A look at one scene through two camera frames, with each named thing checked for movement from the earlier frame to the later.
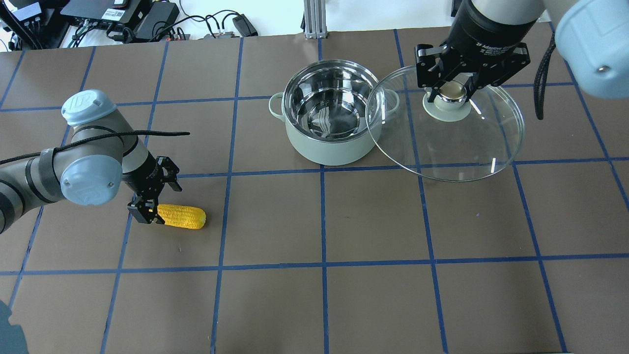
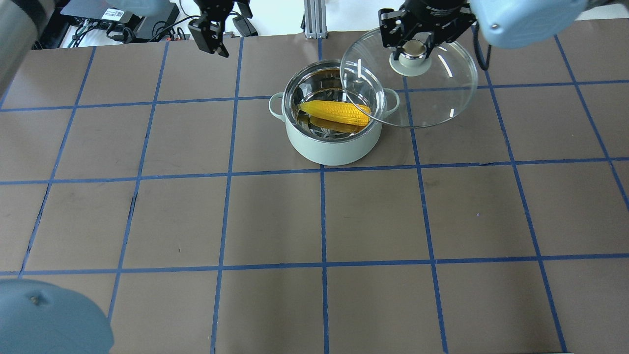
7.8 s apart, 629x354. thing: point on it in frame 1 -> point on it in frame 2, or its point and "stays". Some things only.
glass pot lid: x=484 y=143 -> x=415 y=91
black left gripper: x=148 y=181 -> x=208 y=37
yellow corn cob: x=181 y=216 -> x=337 y=112
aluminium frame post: x=315 y=15 stays
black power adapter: x=244 y=26 stays
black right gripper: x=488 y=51 -> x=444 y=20
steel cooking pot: x=333 y=110 stays
